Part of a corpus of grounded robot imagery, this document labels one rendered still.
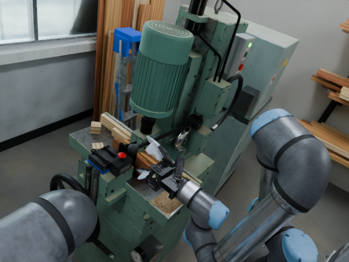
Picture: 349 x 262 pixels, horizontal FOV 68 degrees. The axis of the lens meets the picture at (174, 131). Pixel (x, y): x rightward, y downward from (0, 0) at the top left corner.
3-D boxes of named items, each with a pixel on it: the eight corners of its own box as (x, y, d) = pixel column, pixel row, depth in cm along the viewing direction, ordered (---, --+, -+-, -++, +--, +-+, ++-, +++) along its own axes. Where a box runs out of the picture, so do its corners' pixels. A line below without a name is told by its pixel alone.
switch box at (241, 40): (219, 71, 111) (233, 33, 102) (229, 67, 118) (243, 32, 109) (231, 77, 108) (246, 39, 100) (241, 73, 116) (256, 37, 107)
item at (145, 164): (113, 154, 115) (116, 141, 110) (116, 153, 116) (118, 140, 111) (146, 181, 107) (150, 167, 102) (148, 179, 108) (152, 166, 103)
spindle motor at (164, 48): (119, 102, 101) (132, 19, 84) (149, 92, 114) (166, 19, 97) (152, 125, 94) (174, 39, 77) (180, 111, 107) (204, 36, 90)
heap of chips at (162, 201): (150, 201, 99) (152, 195, 97) (172, 184, 109) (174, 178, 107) (168, 217, 95) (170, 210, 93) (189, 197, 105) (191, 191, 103)
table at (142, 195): (48, 151, 114) (48, 141, 111) (103, 129, 137) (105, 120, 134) (148, 246, 91) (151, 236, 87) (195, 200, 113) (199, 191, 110)
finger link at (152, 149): (142, 136, 81) (155, 163, 81) (154, 131, 86) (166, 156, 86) (136, 140, 83) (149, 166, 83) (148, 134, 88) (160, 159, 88)
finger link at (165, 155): (160, 145, 84) (173, 169, 84) (163, 143, 85) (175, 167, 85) (151, 149, 87) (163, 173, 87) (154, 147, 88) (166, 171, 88)
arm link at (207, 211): (212, 238, 75) (223, 220, 71) (183, 213, 80) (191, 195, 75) (224, 222, 81) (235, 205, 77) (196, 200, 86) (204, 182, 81)
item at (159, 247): (129, 261, 115) (132, 251, 110) (148, 243, 124) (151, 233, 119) (143, 275, 111) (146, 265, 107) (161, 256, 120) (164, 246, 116)
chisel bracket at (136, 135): (128, 146, 113) (131, 131, 109) (149, 135, 124) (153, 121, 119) (140, 156, 111) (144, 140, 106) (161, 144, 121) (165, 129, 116)
